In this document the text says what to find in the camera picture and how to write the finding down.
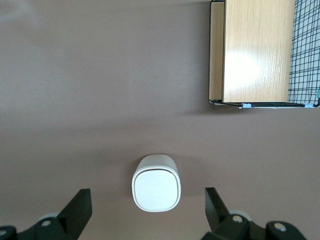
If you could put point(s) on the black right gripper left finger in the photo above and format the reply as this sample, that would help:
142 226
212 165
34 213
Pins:
72 215

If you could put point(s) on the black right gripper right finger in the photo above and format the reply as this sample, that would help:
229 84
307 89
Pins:
220 212

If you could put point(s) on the small white trash can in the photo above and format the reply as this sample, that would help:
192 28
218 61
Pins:
156 183

